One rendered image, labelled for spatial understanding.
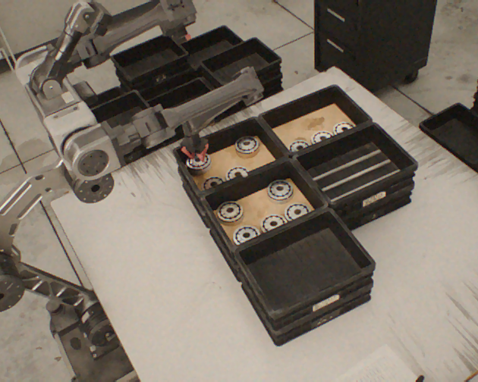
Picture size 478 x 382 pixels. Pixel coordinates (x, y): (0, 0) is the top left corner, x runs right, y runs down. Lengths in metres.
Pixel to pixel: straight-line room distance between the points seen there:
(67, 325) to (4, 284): 0.68
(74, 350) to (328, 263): 1.27
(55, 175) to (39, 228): 1.53
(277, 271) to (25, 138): 2.61
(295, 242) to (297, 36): 2.73
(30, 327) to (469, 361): 2.13
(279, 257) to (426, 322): 0.56
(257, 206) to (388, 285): 0.58
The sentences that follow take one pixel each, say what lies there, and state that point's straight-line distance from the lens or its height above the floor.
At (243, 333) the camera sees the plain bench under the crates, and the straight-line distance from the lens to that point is 2.12.
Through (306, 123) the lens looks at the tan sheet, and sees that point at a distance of 2.60.
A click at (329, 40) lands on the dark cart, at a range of 3.80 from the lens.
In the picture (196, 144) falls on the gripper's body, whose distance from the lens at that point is 2.32.
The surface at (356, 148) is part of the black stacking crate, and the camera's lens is 2.49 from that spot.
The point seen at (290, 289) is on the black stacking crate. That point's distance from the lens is 2.05.
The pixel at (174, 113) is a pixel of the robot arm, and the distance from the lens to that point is 1.75.
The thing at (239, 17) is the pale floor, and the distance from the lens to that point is 4.96.
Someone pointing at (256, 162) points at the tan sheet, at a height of 0.83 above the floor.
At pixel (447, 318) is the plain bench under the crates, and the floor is 0.70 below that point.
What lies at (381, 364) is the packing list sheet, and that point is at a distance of 2.07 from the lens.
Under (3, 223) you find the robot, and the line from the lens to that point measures 2.20.
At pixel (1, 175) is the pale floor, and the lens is 4.08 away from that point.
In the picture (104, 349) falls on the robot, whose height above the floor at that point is 0.26.
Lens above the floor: 2.56
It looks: 48 degrees down
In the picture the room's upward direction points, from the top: 9 degrees counter-clockwise
